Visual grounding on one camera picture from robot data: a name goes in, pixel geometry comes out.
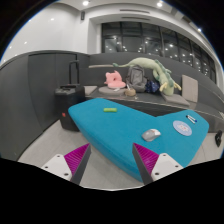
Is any dark blue bag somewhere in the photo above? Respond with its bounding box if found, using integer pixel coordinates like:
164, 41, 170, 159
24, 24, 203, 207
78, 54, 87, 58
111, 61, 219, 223
145, 80, 160, 93

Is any green dragon plush toy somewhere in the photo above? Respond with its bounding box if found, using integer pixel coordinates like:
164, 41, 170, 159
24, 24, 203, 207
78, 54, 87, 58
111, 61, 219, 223
123, 57, 181, 96

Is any flat grey seat pad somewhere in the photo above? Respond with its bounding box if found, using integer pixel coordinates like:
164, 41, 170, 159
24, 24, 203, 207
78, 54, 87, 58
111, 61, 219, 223
162, 94, 190, 106

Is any green rectangular block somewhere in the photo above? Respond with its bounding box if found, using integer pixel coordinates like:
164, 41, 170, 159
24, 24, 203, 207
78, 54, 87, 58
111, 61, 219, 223
103, 108, 117, 112

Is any small brown bag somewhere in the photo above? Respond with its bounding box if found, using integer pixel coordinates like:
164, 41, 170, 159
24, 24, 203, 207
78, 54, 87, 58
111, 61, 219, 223
125, 88, 136, 97

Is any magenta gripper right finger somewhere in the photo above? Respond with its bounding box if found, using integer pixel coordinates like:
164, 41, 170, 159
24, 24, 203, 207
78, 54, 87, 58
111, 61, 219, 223
132, 143, 182, 185

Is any dark grey bench seating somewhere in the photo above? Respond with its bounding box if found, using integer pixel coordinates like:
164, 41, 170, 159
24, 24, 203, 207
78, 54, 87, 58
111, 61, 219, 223
80, 53, 224, 132

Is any round blue mouse pad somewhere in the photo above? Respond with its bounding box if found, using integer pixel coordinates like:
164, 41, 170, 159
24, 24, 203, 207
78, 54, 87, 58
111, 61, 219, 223
173, 120, 192, 136

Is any grey computer mouse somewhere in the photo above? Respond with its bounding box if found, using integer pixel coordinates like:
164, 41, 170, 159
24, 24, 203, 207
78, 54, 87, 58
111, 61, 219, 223
142, 129, 161, 142

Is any pink plush toy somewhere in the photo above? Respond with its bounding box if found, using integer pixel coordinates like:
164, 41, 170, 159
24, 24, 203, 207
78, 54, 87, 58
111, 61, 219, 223
105, 70, 126, 89

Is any black object on floor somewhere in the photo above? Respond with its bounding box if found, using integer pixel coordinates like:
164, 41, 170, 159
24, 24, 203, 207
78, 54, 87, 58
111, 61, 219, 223
215, 130, 223, 147

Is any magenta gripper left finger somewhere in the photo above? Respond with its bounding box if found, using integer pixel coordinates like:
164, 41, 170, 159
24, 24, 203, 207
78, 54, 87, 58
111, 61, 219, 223
42, 143, 91, 185

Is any grey backpack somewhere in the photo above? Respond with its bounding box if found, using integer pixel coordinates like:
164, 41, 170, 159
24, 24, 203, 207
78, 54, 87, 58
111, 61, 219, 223
126, 65, 147, 92

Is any black rolling suitcase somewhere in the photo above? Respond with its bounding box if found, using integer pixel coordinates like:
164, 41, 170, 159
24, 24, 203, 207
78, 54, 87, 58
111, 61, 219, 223
55, 60, 86, 132

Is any round grey seat cushion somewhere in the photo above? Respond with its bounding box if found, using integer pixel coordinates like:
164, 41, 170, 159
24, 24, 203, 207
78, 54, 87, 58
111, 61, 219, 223
98, 87, 125, 96

